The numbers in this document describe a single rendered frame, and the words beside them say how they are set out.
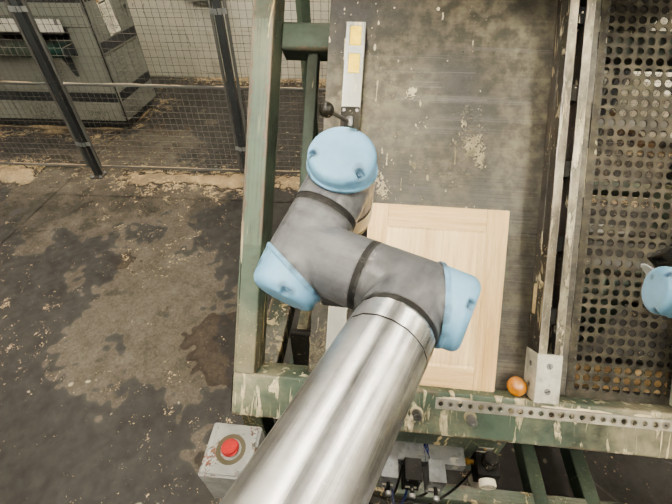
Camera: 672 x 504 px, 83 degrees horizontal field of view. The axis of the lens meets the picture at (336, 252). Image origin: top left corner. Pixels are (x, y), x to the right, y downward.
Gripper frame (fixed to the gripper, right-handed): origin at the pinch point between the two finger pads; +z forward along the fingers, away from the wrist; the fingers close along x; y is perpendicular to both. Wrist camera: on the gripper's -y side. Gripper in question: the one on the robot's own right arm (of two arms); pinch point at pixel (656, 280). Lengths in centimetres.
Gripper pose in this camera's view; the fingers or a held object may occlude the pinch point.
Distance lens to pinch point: 111.3
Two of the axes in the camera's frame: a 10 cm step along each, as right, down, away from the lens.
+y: -6.0, -7.7, 2.2
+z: 0.9, 2.1, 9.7
